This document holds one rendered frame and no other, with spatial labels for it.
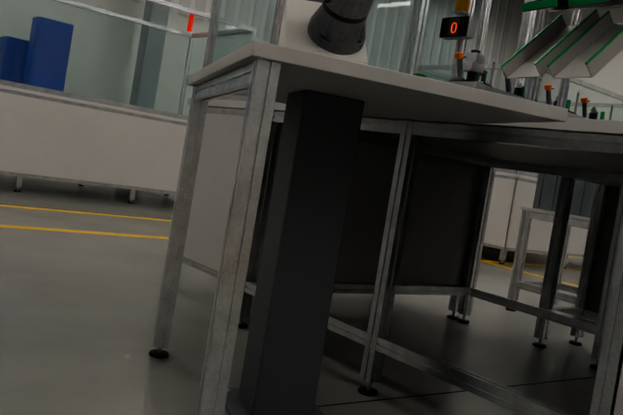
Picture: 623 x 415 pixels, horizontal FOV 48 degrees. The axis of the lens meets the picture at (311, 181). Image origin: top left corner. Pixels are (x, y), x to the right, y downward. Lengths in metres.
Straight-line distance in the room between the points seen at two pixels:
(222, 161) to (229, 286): 1.59
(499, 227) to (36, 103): 4.51
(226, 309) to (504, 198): 6.00
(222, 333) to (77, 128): 5.50
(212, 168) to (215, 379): 1.67
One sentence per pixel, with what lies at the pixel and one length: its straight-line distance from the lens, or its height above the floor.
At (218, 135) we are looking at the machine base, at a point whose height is 0.71.
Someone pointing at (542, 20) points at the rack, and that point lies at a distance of 2.25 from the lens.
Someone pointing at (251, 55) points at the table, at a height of 0.83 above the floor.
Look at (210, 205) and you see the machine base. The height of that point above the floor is 0.42.
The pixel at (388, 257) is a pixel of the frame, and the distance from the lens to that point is 2.10.
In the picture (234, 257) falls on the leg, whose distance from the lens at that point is 1.34.
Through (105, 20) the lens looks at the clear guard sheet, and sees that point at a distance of 6.91.
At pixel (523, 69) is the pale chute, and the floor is 1.02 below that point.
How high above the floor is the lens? 0.65
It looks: 1 degrees down
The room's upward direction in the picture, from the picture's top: 9 degrees clockwise
